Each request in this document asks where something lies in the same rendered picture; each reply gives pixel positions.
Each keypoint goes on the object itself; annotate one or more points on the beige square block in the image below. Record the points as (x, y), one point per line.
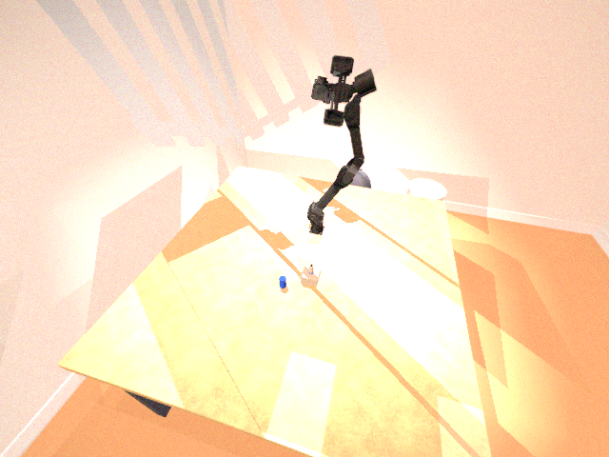
(310, 279)

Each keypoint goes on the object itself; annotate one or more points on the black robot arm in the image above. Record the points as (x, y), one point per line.
(362, 85)

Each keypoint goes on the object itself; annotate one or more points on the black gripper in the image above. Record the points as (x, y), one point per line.
(341, 66)

